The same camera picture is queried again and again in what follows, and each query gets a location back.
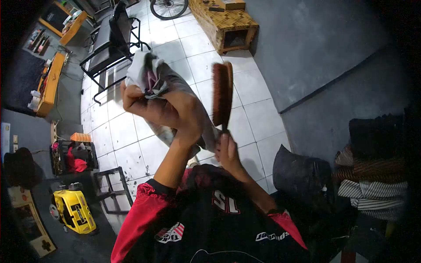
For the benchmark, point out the person's left hand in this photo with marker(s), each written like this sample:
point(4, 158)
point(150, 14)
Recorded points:
point(171, 111)

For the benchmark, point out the person's right hand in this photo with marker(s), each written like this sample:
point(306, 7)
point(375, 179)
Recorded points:
point(228, 154)

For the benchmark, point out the person's right fingers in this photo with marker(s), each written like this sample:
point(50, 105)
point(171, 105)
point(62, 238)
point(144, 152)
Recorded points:
point(225, 144)

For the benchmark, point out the person's left fingers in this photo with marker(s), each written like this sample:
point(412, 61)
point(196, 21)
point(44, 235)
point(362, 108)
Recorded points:
point(131, 97)

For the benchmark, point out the grey cloth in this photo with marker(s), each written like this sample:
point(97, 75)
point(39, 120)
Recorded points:
point(177, 84)

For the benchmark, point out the brown bristle brush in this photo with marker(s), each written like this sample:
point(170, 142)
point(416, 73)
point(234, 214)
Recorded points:
point(221, 95)

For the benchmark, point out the black barber chair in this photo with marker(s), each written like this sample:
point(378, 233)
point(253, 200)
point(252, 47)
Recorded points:
point(110, 42)

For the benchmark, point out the orange ribbed box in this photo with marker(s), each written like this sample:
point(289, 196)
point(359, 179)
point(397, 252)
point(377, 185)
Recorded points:
point(80, 137)

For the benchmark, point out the black bag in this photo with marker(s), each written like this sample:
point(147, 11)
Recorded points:
point(299, 174)

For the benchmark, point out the person's body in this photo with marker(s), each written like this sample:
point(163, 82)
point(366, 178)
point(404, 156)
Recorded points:
point(204, 223)

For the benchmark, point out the black crate with red cloth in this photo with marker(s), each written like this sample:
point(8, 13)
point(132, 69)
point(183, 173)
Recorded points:
point(74, 157)

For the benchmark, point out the bicycle wheel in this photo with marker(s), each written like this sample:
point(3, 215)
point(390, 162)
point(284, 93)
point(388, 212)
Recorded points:
point(168, 9)

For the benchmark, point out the wooden framed mirror shelf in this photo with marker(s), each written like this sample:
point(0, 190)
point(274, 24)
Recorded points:
point(64, 23)

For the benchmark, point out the woven wooden bench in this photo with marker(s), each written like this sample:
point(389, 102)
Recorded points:
point(223, 21)

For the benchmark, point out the yellow machine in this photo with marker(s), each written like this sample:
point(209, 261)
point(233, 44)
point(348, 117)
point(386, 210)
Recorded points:
point(74, 210)

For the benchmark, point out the pile of striped cloths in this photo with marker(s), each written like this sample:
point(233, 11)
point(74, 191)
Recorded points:
point(371, 187)

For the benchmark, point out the long wooden wall shelf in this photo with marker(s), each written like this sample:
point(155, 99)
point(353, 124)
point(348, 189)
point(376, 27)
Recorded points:
point(51, 85)

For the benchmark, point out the black metal frame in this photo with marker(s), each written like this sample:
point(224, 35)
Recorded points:
point(111, 190)

